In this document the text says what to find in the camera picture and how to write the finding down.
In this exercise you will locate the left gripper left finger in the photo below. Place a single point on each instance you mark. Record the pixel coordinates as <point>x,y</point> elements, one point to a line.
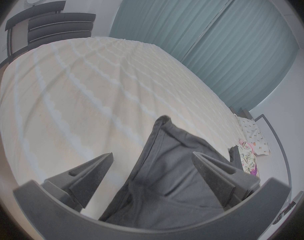
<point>84,181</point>

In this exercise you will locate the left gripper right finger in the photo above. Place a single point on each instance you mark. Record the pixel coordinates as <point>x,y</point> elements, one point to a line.
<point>224,179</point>

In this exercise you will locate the black T-shirt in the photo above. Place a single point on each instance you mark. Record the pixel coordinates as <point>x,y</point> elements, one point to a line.
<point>167,174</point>

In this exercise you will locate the bed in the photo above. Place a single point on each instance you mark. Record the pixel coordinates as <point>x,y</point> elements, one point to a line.
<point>92,84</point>

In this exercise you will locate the white printed garment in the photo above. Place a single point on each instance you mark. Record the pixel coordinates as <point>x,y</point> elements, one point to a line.
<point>247,159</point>

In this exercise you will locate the purple garment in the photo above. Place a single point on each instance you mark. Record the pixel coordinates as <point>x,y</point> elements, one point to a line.
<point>254,171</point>

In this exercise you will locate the pink garment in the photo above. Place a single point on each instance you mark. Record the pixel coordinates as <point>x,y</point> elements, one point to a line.
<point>249,144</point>

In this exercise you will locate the white printed pillow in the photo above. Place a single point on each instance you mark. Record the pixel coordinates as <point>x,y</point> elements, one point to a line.
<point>254,136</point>

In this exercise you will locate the grey bedside table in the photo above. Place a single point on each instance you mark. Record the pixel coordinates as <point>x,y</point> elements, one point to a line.
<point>242,112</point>

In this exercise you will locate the blue-green curtain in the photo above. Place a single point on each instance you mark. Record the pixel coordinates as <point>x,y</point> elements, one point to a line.
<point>167,16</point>
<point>242,54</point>

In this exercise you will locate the dark grey chest of drawers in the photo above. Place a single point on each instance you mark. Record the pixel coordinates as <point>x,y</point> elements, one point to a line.
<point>62,27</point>

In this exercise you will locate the dark grey dressing table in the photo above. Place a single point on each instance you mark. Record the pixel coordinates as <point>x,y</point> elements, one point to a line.
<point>29,11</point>

